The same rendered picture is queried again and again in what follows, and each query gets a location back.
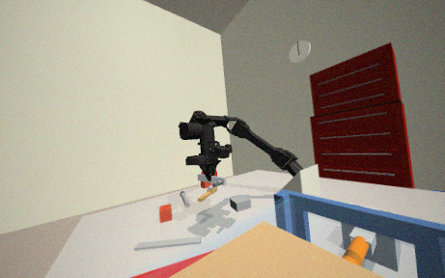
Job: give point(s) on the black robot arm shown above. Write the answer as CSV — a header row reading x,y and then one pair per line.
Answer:
x,y
201,126

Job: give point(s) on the small reddish-brown block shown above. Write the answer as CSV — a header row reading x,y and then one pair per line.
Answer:
x,y
205,184
165,213

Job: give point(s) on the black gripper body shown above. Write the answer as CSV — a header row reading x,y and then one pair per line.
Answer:
x,y
203,157

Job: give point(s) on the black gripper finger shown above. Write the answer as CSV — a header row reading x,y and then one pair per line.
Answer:
x,y
206,168
213,167

